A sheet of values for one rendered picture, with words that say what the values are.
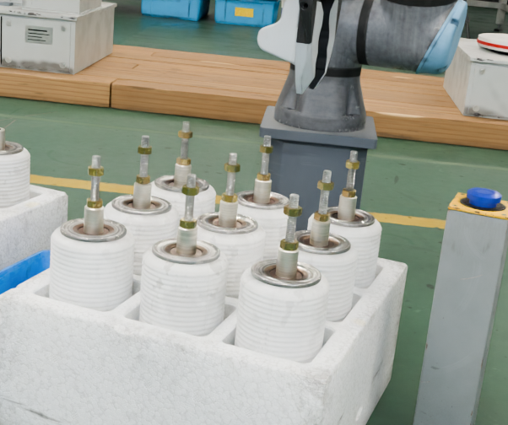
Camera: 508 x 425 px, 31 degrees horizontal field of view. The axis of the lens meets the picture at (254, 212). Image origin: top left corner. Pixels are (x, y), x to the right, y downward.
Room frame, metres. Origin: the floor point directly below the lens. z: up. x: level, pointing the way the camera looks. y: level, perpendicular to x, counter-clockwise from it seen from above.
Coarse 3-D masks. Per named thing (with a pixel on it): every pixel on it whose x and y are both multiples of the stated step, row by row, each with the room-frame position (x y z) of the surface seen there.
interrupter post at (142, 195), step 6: (138, 186) 1.10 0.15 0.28; (144, 186) 1.10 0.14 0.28; (150, 186) 1.10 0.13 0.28; (138, 192) 1.10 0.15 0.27; (144, 192) 1.10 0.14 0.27; (150, 192) 1.11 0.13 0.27; (138, 198) 1.10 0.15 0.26; (144, 198) 1.10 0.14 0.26; (150, 198) 1.11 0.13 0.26; (138, 204) 1.10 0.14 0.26; (144, 204) 1.10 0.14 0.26
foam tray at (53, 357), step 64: (0, 320) 0.95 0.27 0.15; (64, 320) 0.92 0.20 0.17; (128, 320) 0.92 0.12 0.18; (384, 320) 1.07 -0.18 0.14; (0, 384) 0.95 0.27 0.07; (64, 384) 0.92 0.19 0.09; (128, 384) 0.89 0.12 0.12; (192, 384) 0.87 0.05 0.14; (256, 384) 0.84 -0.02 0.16; (320, 384) 0.82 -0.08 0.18; (384, 384) 1.14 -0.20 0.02
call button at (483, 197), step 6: (468, 192) 1.04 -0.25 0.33; (474, 192) 1.03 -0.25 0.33; (480, 192) 1.04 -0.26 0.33; (486, 192) 1.04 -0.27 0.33; (492, 192) 1.04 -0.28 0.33; (498, 192) 1.04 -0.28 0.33; (468, 198) 1.04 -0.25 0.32; (474, 198) 1.03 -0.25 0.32; (480, 198) 1.02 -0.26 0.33; (486, 198) 1.02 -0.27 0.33; (492, 198) 1.02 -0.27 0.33; (498, 198) 1.03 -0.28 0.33; (474, 204) 1.03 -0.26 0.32; (480, 204) 1.03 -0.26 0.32; (486, 204) 1.03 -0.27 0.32; (492, 204) 1.03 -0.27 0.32
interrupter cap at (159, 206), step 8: (120, 200) 1.12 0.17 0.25; (128, 200) 1.12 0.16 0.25; (152, 200) 1.13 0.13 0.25; (160, 200) 1.13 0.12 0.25; (120, 208) 1.08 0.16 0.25; (128, 208) 1.08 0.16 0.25; (136, 208) 1.10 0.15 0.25; (152, 208) 1.10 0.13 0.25; (160, 208) 1.10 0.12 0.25; (168, 208) 1.10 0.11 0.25
